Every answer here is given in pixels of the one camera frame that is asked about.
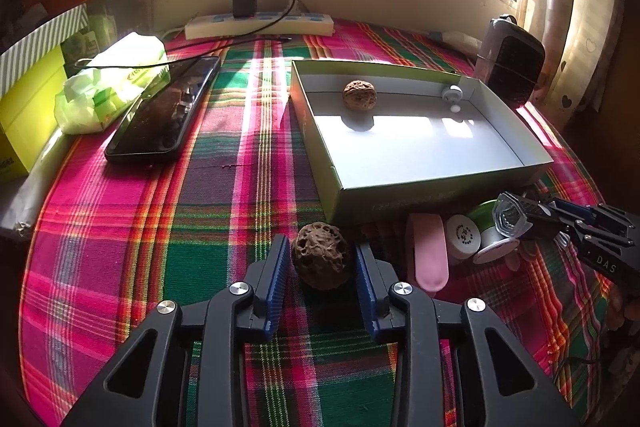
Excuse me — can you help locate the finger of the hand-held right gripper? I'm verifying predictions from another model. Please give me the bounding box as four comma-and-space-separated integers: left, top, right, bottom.
522, 206, 631, 253
547, 199, 633, 228

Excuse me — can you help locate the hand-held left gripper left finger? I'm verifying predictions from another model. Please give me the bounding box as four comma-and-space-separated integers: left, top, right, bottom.
60, 234, 293, 427

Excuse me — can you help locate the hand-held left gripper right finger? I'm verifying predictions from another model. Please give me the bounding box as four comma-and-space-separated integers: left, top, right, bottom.
352, 242, 581, 427

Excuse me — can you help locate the dark carved walnut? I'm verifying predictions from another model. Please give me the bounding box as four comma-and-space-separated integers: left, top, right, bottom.
291, 222, 357, 292

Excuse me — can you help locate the black and clear small device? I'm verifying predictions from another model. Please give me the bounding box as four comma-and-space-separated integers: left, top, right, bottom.
494, 191, 551, 239

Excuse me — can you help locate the white capped bottle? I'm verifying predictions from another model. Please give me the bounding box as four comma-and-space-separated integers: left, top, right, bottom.
445, 214, 483, 263

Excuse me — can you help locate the green cardboard box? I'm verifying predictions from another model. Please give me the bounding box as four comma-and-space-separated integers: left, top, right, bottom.
290, 59, 555, 228

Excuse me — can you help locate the person's right hand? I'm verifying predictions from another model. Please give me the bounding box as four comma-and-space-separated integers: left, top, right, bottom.
611, 289, 640, 325

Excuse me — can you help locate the green and white spool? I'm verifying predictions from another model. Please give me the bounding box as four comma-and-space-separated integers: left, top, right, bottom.
470, 199, 526, 265

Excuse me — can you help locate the plaid tablecloth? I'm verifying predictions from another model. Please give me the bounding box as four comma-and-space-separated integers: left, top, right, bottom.
20, 19, 616, 427

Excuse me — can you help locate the grey and black heater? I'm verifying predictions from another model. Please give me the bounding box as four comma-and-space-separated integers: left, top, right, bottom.
472, 14, 546, 110

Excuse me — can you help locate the white round knob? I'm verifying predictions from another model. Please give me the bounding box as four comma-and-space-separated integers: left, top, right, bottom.
441, 84, 465, 115

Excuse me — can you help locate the heart print curtain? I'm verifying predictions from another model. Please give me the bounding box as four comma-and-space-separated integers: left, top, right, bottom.
517, 0, 626, 128

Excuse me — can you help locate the light brown walnut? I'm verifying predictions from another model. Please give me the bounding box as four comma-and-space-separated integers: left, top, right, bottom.
342, 79, 379, 110

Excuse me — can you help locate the black smartphone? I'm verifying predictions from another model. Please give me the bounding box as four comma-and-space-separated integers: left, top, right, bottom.
104, 56, 222, 165

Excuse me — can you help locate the grey wrapped package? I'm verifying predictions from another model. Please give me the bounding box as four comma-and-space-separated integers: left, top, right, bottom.
0, 132, 76, 238

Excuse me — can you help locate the green and white tissue pack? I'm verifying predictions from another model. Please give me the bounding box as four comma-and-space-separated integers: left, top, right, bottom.
54, 32, 168, 135

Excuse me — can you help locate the white power strip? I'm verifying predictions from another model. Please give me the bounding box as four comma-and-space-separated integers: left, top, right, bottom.
185, 12, 335, 40

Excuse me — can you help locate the yellow-green box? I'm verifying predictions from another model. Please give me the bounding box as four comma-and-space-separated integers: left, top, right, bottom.
0, 44, 68, 185

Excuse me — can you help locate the green striped box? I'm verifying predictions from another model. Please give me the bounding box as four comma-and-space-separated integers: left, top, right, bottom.
0, 4, 88, 98

